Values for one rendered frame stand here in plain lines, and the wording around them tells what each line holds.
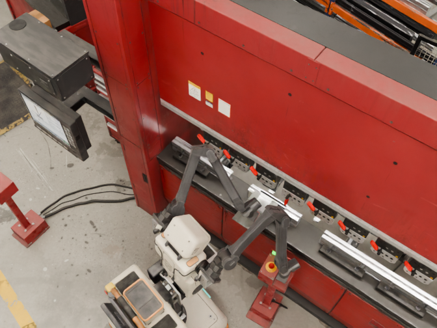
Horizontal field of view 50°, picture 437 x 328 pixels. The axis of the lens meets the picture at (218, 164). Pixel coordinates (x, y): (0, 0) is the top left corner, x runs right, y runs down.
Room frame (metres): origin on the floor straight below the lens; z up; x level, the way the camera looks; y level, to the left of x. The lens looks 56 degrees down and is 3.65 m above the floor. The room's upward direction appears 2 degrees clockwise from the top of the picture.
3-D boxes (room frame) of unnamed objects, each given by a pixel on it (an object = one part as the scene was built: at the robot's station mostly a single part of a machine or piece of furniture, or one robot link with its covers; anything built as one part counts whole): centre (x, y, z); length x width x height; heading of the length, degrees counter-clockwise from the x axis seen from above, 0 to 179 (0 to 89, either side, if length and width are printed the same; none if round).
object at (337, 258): (1.14, -0.79, 0.89); 0.30 x 0.05 x 0.03; 55
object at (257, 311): (1.09, -0.39, 0.06); 0.25 x 0.20 x 0.12; 150
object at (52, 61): (1.87, 0.97, 1.53); 0.51 x 0.25 x 0.85; 54
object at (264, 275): (1.12, -0.41, 0.75); 0.20 x 0.16 x 0.18; 60
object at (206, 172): (1.84, 0.19, 0.89); 0.30 x 0.05 x 0.03; 55
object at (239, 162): (1.67, -0.15, 1.26); 0.15 x 0.09 x 0.17; 55
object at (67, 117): (1.77, 0.98, 1.42); 0.45 x 0.12 x 0.36; 54
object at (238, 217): (1.42, -0.25, 1.00); 0.26 x 0.18 x 0.01; 145
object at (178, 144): (1.86, 0.12, 0.92); 0.50 x 0.06 x 0.10; 55
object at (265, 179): (1.55, -0.31, 1.26); 0.15 x 0.09 x 0.17; 55
